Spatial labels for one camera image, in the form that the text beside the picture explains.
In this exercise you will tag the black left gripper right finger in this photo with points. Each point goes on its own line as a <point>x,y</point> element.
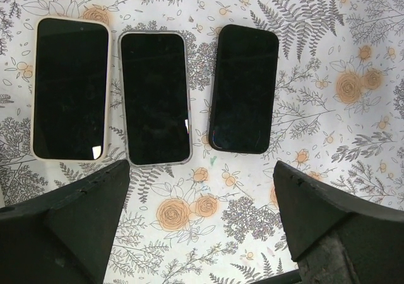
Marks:
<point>335,237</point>

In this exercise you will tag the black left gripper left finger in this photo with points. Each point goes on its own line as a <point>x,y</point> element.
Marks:
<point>66,235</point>

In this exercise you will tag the beige phone case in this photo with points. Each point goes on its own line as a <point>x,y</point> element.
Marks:
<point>107,75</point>

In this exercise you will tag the blue smartphone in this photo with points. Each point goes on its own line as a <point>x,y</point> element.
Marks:
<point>71,88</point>

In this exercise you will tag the black phone case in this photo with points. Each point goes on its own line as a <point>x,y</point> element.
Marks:
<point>217,60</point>

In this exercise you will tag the clear magsafe phone case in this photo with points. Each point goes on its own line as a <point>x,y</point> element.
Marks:
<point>191,132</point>

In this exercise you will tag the silver smartphone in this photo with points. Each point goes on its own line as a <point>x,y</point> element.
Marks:
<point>154,98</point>

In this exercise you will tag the dark smartphone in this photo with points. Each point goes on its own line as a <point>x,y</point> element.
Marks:
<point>243,88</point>

